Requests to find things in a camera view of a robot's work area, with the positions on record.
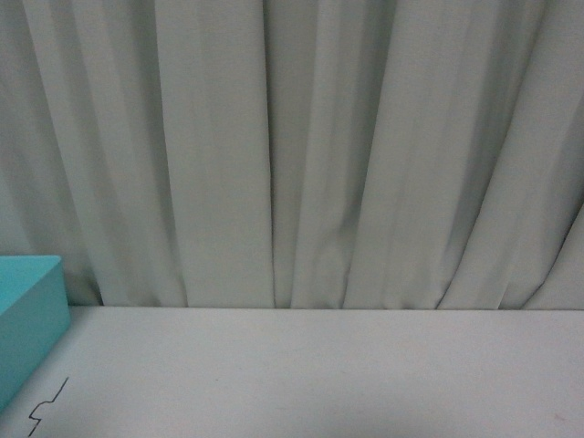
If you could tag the grey pleated curtain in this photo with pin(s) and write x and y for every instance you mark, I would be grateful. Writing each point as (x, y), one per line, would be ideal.
(297, 154)

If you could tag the turquoise plastic storage box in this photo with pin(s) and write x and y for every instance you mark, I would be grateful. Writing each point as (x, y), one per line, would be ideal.
(34, 315)

